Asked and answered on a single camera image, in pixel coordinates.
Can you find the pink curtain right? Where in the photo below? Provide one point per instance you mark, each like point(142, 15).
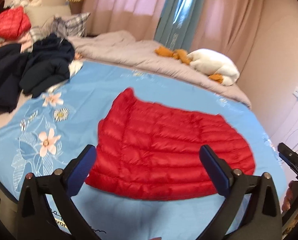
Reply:
point(229, 27)

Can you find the grey quilt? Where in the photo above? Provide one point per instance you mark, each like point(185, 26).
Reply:
point(121, 48)

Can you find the pink curtain left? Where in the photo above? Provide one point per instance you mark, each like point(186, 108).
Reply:
point(139, 17)

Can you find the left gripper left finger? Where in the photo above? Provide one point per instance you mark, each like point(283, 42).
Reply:
point(34, 217)

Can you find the teal curtain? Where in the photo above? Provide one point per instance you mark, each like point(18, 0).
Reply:
point(178, 22)

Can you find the blue floral bed sheet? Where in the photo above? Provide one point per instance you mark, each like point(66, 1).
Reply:
point(41, 138)

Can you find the red down jacket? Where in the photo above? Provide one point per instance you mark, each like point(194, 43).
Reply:
point(149, 151)

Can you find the small plush toys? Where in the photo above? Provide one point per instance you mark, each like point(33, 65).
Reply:
point(24, 3)

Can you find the right hand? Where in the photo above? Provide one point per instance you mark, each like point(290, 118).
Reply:
point(289, 196)

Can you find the plaid pillow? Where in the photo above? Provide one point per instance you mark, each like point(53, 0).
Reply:
point(69, 26)

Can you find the folded red jacket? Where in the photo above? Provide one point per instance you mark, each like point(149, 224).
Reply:
point(14, 23)

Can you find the white goose plush toy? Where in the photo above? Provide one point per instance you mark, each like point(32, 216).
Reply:
point(216, 66)

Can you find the pink curtain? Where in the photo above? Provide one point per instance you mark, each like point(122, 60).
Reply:
point(139, 17)
point(229, 27)

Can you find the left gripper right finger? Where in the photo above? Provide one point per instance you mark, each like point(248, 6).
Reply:
point(262, 218)

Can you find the dark navy clothes pile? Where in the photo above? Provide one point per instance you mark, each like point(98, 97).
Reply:
point(46, 65)

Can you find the black garment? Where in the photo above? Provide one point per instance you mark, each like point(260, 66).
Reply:
point(12, 65)

